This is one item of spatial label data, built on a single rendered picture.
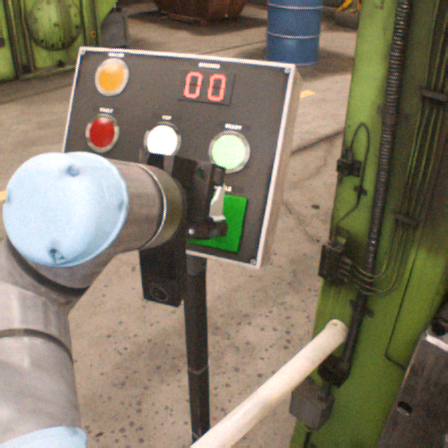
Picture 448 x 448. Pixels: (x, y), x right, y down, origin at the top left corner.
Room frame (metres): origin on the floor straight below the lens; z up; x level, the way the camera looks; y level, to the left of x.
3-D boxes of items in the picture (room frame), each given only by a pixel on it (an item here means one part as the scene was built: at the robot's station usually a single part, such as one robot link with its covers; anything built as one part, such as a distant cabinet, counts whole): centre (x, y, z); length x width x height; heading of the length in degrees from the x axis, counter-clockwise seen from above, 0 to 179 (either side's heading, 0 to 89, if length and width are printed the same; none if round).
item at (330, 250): (0.72, -0.23, 0.80); 0.06 x 0.03 x 0.14; 45
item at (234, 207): (0.56, 0.00, 1.01); 0.07 x 0.05 x 0.07; 70
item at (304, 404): (0.71, -0.23, 0.36); 0.09 x 0.07 x 0.12; 45
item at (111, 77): (0.71, 0.16, 1.16); 0.05 x 0.03 x 0.04; 45
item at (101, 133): (0.67, 0.17, 1.09); 0.05 x 0.03 x 0.04; 45
